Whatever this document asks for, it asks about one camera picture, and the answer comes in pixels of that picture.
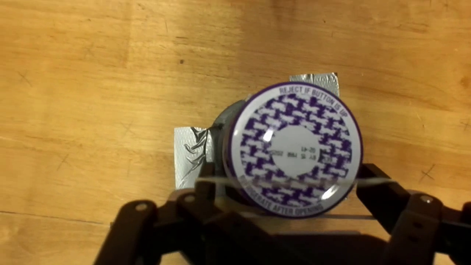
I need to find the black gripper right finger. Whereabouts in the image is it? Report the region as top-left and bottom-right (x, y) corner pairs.
(354, 162), (471, 265)

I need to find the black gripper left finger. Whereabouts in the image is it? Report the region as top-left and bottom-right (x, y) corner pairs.
(92, 163), (276, 265)

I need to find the dark bottle with purple-white lid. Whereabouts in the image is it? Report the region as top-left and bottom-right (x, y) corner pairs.
(210, 79), (365, 218)

